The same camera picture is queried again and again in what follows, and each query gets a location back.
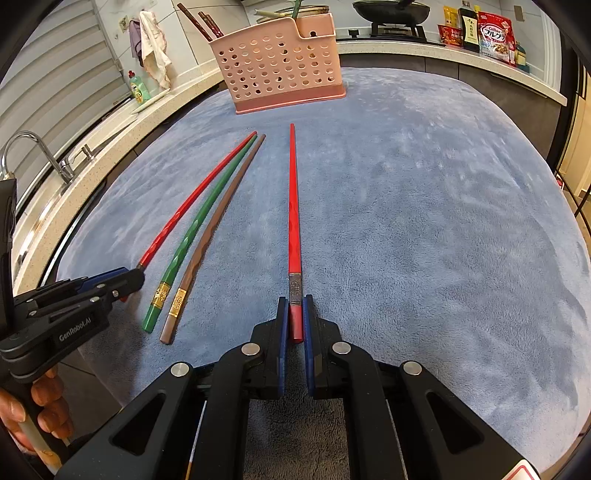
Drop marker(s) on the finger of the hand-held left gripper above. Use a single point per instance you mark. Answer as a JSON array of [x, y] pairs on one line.
[[92, 280], [129, 284]]

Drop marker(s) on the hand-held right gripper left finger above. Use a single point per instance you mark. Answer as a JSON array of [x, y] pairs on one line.
[[282, 332]]

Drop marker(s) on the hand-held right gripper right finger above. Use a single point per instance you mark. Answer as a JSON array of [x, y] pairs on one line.
[[310, 332]]

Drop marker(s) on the bright red chopstick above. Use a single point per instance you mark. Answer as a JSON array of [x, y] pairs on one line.
[[293, 230], [194, 203]]

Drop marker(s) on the pink perforated utensil holder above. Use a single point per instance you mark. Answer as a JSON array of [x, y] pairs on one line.
[[277, 69]]

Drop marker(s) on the dark red chopstick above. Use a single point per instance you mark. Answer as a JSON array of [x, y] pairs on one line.
[[208, 26], [191, 21]]

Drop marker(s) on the brown-red chopstick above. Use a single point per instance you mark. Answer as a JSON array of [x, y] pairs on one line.
[[215, 26]]

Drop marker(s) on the green chopstick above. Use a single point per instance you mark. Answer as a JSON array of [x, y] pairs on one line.
[[295, 10], [184, 249]]

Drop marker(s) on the person's left hand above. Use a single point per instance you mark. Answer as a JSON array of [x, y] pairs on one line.
[[46, 387]]

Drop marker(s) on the brown chopstick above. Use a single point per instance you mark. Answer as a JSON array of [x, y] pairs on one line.
[[207, 240]]

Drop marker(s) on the chrome soap dispenser pump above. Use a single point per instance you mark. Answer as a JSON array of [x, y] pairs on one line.
[[83, 151]]

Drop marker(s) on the blue-grey plush cloth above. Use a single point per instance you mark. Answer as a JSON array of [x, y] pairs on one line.
[[415, 230]]

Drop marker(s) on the chrome faucet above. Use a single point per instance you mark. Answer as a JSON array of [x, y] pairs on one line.
[[41, 143]]

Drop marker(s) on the green dish soap bottle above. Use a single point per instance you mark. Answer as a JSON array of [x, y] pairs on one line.
[[140, 90]]

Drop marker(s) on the window blinds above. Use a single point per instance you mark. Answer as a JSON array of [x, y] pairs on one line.
[[60, 78]]

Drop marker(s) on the white hanging towel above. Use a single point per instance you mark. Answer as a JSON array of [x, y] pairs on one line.
[[154, 46]]

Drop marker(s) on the purple hanging cloth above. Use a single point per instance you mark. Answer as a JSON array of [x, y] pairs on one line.
[[135, 39]]

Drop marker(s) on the black gas stove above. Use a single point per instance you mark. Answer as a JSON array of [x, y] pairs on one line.
[[397, 31]]

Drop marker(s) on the red box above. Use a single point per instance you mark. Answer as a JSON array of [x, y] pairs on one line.
[[450, 35]]

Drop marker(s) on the black wok with lid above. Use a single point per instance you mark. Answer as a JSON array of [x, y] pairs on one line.
[[392, 11]]

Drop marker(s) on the dark sauce bottle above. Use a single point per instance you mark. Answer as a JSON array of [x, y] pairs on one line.
[[469, 27]]

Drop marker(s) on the small green bottle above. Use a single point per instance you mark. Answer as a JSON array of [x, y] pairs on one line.
[[521, 57]]

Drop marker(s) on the yellow packet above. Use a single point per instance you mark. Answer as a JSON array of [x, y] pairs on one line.
[[451, 15]]

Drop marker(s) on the red cereal bag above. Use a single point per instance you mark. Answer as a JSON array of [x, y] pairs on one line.
[[496, 37]]

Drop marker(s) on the wall outlet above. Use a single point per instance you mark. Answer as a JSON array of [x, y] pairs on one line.
[[124, 24], [518, 14]]

